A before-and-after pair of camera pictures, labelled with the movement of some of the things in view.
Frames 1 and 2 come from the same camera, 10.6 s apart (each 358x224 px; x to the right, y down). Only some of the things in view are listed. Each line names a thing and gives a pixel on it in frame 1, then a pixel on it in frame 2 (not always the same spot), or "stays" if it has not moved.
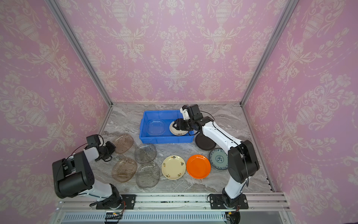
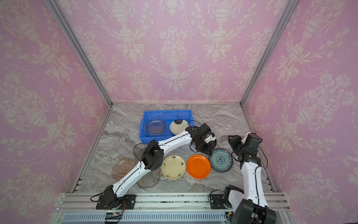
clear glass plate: (156, 127) stays
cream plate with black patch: (175, 132) stays
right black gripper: (181, 122) to (235, 141)
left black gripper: (112, 147) to (206, 150)
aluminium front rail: (271, 208) stays
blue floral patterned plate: (218, 158) stays
